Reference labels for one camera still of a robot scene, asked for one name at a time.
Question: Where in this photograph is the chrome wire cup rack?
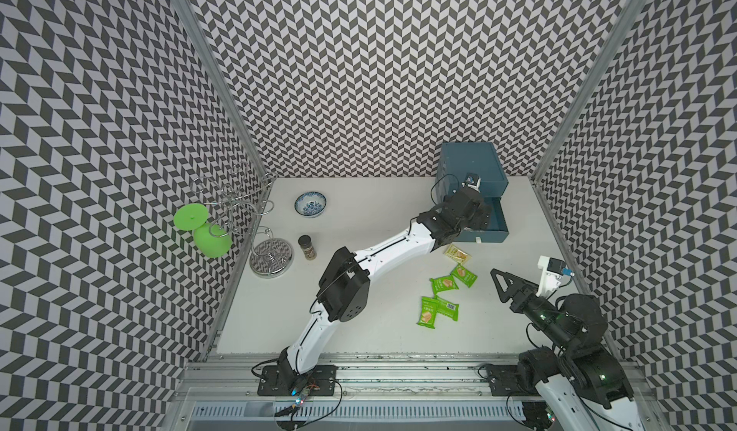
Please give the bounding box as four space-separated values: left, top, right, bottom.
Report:
189 172 295 279

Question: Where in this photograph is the green plastic cup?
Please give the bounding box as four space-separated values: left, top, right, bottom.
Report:
193 223 232 258
173 203 209 231

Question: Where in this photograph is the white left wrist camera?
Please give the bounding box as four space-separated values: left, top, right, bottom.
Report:
462 173 481 191

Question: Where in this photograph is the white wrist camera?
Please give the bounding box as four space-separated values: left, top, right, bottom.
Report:
462 173 481 191
535 256 575 298

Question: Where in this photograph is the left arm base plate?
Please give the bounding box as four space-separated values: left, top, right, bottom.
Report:
257 365 338 398

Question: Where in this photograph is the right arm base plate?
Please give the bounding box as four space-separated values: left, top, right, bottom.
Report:
484 364 539 398

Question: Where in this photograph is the black lid spice jar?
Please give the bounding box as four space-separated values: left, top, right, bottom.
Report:
297 234 317 260

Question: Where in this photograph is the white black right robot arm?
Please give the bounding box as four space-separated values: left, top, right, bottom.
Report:
484 269 644 430

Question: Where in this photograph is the blue white porcelain bowl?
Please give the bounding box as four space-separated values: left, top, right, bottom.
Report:
294 191 327 218

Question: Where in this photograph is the green plastic cup lower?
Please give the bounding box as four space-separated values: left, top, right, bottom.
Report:
193 223 232 258

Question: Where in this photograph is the green cookie packet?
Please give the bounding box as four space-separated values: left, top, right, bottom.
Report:
433 295 459 322
429 276 459 295
418 297 439 329
451 264 478 288

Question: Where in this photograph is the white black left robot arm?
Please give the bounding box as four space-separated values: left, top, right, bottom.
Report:
278 187 492 381

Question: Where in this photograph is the green plastic cup upper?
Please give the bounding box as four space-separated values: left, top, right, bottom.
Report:
173 203 209 231

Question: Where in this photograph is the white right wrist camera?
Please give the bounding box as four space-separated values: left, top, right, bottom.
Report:
535 256 575 298

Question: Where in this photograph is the teal three-drawer cabinet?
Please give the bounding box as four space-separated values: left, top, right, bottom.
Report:
431 142 509 243

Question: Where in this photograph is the yellow cookie packet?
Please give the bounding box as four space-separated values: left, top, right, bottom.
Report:
445 244 471 265

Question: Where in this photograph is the aluminium front rail frame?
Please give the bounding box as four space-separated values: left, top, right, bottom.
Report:
161 353 668 430

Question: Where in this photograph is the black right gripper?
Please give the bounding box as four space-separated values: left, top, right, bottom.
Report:
488 269 575 352

